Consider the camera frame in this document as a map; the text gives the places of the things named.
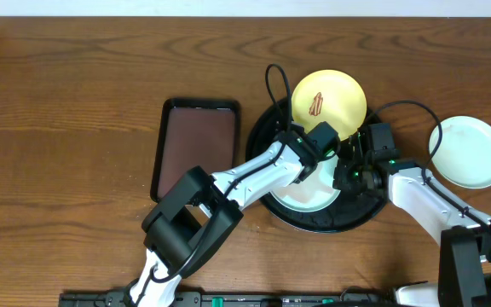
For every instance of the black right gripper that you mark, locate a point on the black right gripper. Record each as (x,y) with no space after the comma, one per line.
(342,181)

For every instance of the yellow plate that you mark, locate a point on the yellow plate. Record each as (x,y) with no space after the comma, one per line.
(329,96)

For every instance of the light green plate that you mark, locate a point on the light green plate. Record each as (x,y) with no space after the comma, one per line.
(463,151)
(314,193)

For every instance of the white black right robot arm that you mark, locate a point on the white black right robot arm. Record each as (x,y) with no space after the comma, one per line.
(370,164)

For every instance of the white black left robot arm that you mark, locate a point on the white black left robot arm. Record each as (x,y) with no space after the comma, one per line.
(191,222)

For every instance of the black round tray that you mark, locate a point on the black round tray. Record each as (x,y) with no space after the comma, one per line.
(346,212)

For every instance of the black rectangular water tray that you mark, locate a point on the black rectangular water tray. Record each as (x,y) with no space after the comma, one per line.
(193,132)

